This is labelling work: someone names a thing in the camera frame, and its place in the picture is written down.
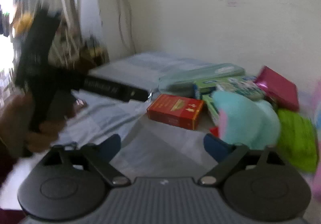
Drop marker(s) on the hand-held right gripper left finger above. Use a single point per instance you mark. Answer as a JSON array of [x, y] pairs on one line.
[[112, 143]]

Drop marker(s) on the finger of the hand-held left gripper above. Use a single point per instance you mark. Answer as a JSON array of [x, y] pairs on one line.
[[112, 88]]

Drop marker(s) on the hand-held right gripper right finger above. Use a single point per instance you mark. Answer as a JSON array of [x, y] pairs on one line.
[[215, 147]]

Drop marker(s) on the small red packet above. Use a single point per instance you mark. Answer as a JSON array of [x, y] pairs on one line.
[[213, 131]]

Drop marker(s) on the teal plush toy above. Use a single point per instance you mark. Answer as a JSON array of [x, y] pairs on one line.
[[245, 118]]

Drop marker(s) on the red cardboard box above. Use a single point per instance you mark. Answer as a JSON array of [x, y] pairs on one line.
[[175, 111]]

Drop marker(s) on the pale green long box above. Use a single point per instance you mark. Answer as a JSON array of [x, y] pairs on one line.
[[195, 76]]

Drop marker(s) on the bright green packet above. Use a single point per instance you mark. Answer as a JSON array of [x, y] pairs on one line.
[[298, 138]]

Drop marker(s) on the person's left hand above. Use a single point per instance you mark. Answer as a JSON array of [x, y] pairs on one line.
[[15, 118]]

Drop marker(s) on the green blue toothpaste box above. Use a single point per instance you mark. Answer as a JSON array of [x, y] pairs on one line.
[[225, 86]]

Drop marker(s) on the pale curtain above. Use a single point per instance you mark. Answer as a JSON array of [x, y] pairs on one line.
[[70, 0]]

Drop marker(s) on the pink zipper pouch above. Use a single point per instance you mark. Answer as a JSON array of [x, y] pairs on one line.
[[280, 88]]

